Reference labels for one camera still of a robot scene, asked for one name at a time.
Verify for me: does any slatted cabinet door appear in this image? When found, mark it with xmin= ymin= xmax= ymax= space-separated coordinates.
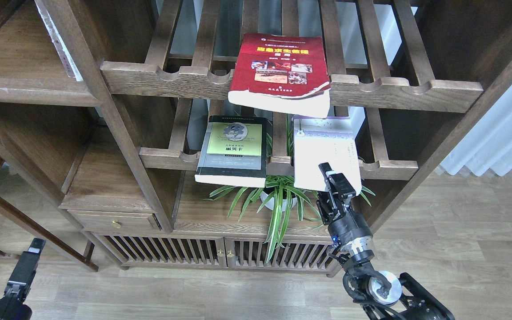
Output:
xmin=225 ymin=237 xmax=341 ymax=276
xmin=98 ymin=234 xmax=227 ymax=269

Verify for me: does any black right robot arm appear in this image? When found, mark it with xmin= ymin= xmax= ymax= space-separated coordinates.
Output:
xmin=317 ymin=163 xmax=454 ymax=320

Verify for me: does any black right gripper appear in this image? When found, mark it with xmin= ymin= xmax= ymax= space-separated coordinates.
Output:
xmin=317 ymin=163 xmax=372 ymax=246

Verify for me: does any right slatted cabinet door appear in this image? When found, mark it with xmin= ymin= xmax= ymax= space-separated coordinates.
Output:
xmin=225 ymin=237 xmax=341 ymax=276

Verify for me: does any white plant pot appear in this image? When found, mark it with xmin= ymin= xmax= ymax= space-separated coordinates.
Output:
xmin=260 ymin=188 xmax=297 ymax=212

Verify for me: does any dark wooden bookshelf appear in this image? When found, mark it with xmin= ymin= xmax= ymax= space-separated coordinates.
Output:
xmin=0 ymin=0 xmax=512 ymax=268

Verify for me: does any wooden drawer brass knob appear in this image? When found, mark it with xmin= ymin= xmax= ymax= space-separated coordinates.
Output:
xmin=68 ymin=211 xmax=160 ymax=232

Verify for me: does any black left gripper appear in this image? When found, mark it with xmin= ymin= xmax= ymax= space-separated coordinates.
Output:
xmin=0 ymin=238 xmax=46 ymax=320

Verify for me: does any left slatted cabinet door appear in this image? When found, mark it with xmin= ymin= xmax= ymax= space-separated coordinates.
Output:
xmin=98 ymin=234 xmax=227 ymax=269

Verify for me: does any green spider plant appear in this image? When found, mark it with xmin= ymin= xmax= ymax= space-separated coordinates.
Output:
xmin=204 ymin=116 xmax=376 ymax=264

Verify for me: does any white lilac book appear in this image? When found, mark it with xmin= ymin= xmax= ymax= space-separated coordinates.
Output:
xmin=293 ymin=115 xmax=362 ymax=193

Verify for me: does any black green cover book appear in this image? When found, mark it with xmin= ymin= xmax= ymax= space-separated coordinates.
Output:
xmin=195 ymin=115 xmax=268 ymax=187

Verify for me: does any white upright book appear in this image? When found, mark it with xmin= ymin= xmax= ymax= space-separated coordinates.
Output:
xmin=35 ymin=0 xmax=83 ymax=81

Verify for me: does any white curtain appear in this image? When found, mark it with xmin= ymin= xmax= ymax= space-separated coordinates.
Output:
xmin=439 ymin=85 xmax=512 ymax=176

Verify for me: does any red paperback book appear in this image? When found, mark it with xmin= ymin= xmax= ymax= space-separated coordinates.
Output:
xmin=228 ymin=33 xmax=330 ymax=118

